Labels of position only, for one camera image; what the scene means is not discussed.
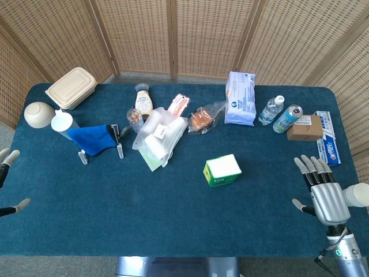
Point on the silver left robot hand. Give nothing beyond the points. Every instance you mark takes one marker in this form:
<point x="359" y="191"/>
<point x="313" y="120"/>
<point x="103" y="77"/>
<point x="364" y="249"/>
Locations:
<point x="3" y="167"/>

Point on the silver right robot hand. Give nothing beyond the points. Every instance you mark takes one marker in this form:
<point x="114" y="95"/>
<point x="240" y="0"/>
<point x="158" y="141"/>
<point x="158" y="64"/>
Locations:
<point x="330" y="202"/>

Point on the green tissue pack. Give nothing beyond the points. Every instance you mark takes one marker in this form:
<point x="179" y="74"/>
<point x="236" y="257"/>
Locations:
<point x="223" y="170"/>

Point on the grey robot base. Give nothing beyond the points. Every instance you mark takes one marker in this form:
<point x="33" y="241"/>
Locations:
<point x="178" y="267"/>

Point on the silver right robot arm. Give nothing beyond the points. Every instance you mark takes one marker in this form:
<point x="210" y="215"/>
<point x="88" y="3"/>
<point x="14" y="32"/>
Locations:
<point x="347" y="252"/>

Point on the bread in clear bag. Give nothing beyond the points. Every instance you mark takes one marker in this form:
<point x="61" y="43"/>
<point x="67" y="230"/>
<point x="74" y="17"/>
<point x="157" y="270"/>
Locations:
<point x="201" y="119"/>

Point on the white paper cup stack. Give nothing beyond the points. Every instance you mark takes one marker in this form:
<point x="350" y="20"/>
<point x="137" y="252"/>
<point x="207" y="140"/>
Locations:
<point x="357" y="194"/>

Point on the blue white toothpaste box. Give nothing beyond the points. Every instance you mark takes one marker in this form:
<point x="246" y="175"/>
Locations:
<point x="328" y="150"/>

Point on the beige bowl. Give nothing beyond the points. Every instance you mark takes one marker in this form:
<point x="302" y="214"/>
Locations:
<point x="37" y="114"/>

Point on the white squeeze bottle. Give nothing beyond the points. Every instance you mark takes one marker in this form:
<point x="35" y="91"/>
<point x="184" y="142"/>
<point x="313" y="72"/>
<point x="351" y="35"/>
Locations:
<point x="62" y="122"/>

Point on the brown cardboard box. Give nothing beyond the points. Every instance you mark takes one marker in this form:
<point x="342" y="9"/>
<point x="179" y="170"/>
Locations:
<point x="304" y="128"/>

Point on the blue cloth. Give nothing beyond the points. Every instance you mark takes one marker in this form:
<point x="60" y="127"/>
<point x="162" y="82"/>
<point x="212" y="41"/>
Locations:
<point x="90" y="140"/>

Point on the light blue drink can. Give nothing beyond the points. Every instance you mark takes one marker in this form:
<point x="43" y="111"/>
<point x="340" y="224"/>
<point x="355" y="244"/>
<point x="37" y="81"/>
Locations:
<point x="285" y="119"/>

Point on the beige lidded lunch box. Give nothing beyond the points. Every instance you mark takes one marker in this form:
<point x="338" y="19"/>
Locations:
<point x="70" y="88"/>

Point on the clear water bottle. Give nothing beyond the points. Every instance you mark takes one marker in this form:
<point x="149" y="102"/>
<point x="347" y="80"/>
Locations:
<point x="269" y="112"/>

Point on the metal spoon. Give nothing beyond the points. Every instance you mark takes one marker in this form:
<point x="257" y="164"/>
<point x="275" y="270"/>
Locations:
<point x="126" y="131"/>

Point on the blue white wipes pack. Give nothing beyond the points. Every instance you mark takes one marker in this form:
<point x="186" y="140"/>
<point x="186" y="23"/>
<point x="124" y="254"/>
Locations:
<point x="240" y="101"/>

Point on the clear snack cup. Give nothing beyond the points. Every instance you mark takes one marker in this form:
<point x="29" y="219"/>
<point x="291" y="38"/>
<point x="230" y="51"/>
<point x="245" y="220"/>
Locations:
<point x="134" y="119"/>

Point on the dark blue tablecloth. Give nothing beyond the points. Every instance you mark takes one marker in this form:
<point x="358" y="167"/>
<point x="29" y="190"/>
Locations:
<point x="144" y="210"/>

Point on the mayonnaise bottle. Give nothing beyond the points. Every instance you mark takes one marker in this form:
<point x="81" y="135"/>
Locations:
<point x="143" y="102"/>

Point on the translucent bag with white contents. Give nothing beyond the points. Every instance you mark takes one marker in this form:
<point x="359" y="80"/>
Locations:
<point x="161" y="135"/>

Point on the pink packaged snack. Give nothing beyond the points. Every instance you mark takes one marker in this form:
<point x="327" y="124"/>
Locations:
<point x="178" y="105"/>

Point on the wicker folding screen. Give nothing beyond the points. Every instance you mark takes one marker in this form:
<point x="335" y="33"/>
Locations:
<point x="201" y="34"/>

